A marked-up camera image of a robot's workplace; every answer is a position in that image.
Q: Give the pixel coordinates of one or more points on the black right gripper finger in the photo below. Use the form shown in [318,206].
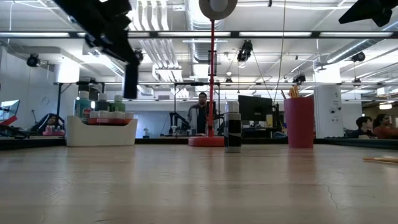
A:
[384,17]
[363,9]

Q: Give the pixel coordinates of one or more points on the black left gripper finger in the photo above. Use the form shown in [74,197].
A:
[131,81]

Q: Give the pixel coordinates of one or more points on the green large paint bottle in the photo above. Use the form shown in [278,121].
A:
[118,105]

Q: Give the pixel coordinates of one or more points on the orange small paint bottle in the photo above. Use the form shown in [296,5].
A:
[128,118]

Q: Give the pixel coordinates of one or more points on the magenta small paint bottle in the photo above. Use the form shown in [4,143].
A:
[116,118]

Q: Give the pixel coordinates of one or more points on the red small paint bottle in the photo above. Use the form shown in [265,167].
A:
[94,118]

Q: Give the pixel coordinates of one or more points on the thin brown paintbrush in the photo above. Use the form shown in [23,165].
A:
[290,93]
[283,94]

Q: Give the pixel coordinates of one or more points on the grey small paint bottle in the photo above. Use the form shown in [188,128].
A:
[232,116]

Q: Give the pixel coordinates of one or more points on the black ceiling spotlight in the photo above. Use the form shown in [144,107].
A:
[299,78]
[245,49]
[32,60]
[358,56]
[140,55]

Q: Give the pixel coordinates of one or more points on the white plastic bin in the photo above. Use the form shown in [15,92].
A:
[99,135]

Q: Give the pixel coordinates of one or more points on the black overhead crossbar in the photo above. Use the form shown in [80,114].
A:
[186,34]

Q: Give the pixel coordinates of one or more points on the person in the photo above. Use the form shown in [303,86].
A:
[51,121]
[363,124]
[385,127]
[200,115]

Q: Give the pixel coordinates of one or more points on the red desk lamp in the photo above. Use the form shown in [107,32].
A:
[212,62]

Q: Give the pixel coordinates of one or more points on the white round column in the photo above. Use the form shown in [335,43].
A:
[328,110]

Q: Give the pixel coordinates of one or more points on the small lit monitor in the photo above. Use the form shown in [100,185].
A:
[9,109]

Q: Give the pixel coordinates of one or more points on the black computer monitor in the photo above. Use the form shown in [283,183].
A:
[255,109]

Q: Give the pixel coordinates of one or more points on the red angled bar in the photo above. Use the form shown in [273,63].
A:
[7,120]

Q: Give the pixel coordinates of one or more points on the red plastic cup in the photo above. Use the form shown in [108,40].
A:
[298,124]

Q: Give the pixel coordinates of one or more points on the yellow box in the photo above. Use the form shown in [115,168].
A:
[269,120]

